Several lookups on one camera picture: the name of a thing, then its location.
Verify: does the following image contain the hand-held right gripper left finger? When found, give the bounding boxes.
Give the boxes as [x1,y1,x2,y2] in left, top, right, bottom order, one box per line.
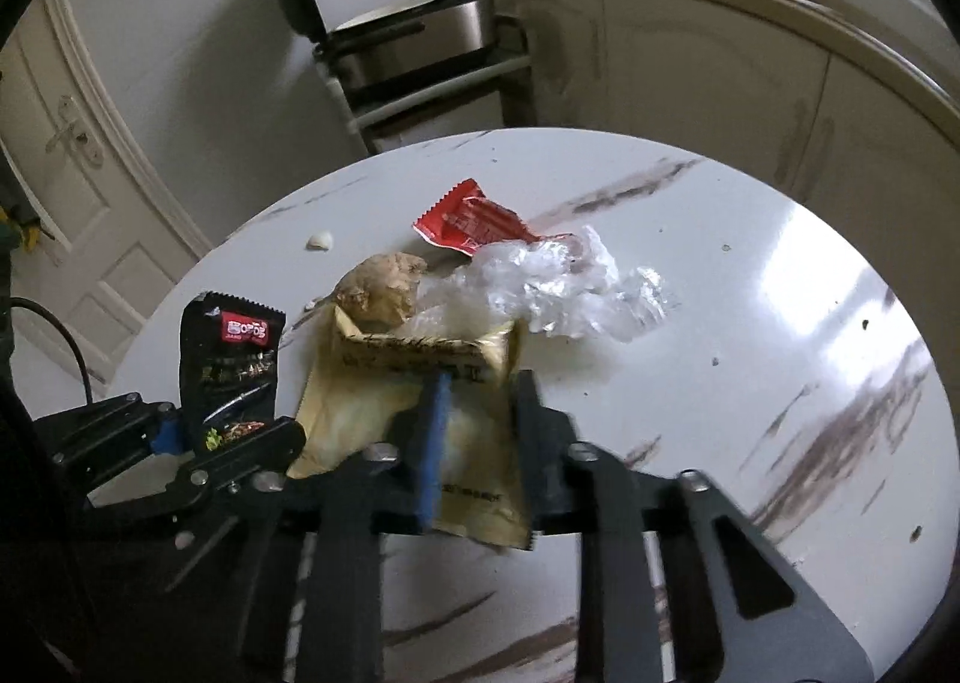
[161,373,453,683]

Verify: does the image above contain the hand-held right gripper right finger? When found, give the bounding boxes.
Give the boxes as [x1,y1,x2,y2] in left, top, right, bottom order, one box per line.
[514,369,875,683]

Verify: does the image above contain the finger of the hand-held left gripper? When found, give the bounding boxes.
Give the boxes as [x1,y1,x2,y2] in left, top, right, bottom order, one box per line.
[34,394,185,497]
[172,417,307,497]

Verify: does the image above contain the black snack wrapper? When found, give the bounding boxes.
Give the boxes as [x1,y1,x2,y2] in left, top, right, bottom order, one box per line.
[178,291,286,455]

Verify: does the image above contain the beige seasoning sachet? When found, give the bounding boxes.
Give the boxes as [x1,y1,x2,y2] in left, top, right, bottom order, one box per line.
[289,308,535,550]

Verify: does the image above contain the ginger root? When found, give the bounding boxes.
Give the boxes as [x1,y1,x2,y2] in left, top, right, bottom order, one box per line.
[330,252,430,338]

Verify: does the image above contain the clear plastic bag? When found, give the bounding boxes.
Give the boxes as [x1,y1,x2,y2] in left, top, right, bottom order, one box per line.
[409,225,668,343]

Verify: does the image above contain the white panel door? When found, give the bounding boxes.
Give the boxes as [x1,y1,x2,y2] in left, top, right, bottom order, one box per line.
[0,0,215,392]

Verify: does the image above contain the red wrapper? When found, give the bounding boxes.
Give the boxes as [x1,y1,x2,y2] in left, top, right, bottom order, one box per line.
[411,178,542,257]

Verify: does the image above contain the yellow black hanging item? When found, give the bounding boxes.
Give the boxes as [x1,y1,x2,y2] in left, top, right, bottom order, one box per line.
[0,203,46,255]

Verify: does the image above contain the white kitchen cart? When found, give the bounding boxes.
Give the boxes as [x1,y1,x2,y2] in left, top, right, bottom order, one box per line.
[319,16,537,155]

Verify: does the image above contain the black silver rice cooker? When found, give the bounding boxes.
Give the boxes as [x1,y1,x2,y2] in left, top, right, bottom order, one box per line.
[262,0,497,95]

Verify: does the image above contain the beige kitchen counter cabinet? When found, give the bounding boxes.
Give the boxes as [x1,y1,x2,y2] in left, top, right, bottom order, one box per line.
[480,0,960,257]

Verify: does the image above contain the black cable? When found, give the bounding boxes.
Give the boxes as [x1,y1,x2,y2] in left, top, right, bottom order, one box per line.
[11,299,97,405]

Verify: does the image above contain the metal door handle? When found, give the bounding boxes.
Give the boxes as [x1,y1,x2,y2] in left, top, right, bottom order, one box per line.
[45,94,106,167]

